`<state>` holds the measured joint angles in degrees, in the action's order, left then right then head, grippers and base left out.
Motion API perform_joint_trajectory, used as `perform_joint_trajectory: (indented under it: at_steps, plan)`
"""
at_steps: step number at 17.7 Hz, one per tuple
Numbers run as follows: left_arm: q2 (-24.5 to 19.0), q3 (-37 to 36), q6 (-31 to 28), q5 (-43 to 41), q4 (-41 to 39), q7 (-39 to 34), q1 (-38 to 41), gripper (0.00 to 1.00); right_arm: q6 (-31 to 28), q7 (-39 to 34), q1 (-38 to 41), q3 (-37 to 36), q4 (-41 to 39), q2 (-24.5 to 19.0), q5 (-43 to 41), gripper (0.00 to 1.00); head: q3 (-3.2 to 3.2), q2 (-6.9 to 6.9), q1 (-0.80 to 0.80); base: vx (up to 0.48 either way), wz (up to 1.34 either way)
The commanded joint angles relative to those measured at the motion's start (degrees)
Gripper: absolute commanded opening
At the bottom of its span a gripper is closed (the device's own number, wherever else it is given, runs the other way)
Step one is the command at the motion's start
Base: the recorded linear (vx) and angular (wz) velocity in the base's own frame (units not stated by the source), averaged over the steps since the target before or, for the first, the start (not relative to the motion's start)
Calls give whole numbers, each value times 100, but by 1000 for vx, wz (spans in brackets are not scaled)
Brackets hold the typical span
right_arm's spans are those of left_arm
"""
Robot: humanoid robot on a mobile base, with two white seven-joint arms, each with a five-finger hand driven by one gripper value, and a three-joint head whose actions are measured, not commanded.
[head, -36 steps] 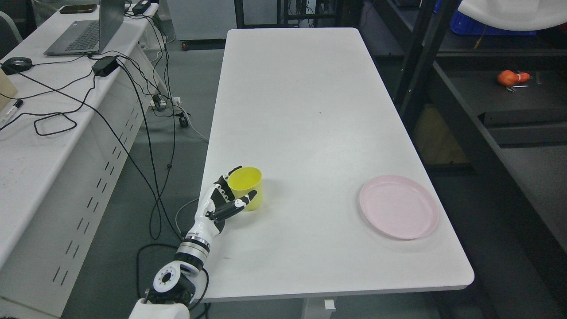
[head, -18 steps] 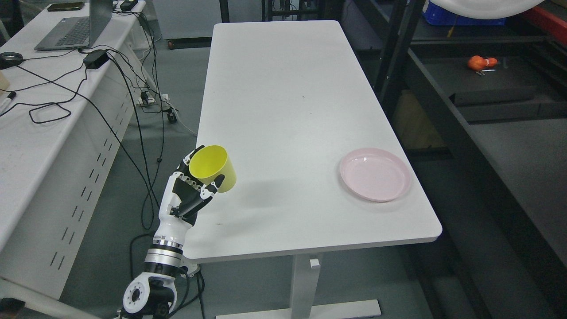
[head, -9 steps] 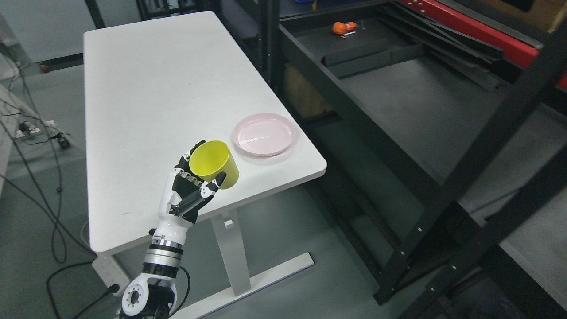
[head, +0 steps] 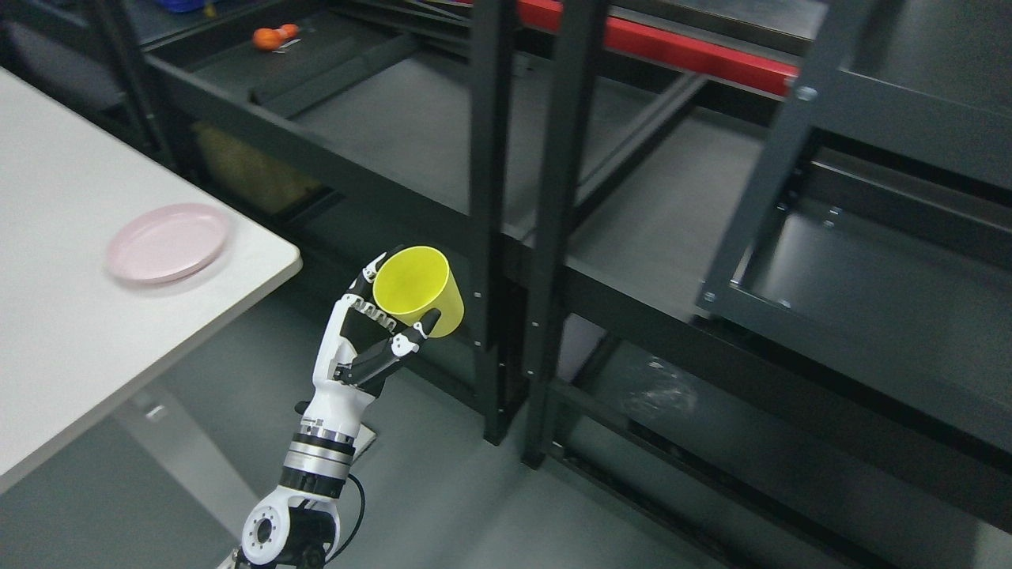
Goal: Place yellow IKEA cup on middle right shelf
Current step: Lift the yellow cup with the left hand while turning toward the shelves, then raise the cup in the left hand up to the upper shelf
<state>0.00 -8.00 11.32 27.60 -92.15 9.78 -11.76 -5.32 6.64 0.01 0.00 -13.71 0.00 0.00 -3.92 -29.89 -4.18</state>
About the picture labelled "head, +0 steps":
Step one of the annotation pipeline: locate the black metal shelf rack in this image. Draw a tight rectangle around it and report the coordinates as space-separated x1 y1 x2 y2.
0 0 1012 569

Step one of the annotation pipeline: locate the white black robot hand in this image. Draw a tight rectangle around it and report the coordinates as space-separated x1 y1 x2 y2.
294 246 441 448

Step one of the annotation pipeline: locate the pink plastic plate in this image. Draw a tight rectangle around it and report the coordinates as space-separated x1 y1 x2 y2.
104 204 232 285

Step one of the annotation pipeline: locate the red metal beam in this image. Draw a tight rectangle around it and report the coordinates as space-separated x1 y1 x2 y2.
515 0 799 97

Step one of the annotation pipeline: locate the grey metal shelf unit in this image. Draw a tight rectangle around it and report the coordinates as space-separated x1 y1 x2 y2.
697 1 1011 453

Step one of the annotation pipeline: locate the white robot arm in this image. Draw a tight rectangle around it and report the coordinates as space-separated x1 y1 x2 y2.
217 425 376 568

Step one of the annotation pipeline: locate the yellow plastic cup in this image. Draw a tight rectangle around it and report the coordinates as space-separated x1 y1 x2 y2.
373 246 465 338

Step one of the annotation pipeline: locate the orange toy on shelf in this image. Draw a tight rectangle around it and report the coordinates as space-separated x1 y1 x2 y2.
251 23 300 51

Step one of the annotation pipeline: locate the white work table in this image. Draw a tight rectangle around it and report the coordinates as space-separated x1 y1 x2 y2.
1 70 301 491

